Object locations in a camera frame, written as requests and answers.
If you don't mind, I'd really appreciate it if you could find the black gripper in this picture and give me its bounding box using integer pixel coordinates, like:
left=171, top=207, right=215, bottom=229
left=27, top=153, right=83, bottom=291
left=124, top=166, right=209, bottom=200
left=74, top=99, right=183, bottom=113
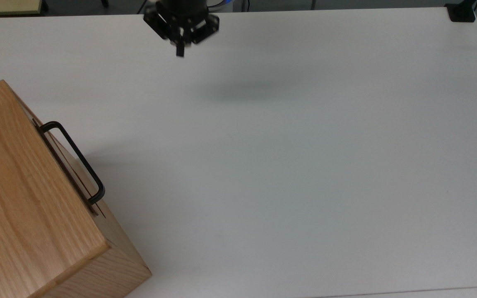
left=143, top=5, right=221, bottom=58

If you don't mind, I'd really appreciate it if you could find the black metal drawer handle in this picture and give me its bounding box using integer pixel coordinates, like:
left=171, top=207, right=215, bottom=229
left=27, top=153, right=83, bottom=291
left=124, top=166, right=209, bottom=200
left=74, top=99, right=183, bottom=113
left=38, top=121, right=106, bottom=206

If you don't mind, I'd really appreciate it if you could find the pale yellow board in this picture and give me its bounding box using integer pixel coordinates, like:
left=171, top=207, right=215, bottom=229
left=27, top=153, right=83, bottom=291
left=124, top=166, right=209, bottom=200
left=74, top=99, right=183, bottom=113
left=0, top=0, right=43, bottom=16

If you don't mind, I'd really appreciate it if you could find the light wooden cabinet box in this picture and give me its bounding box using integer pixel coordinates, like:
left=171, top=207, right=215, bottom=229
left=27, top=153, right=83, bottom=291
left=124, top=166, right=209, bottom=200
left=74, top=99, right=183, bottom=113
left=0, top=79, right=153, bottom=298

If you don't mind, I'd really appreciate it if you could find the black table clamp mount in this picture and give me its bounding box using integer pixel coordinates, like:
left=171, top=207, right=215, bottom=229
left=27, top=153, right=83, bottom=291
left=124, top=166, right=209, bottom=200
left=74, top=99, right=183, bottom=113
left=445, top=0, right=477, bottom=23

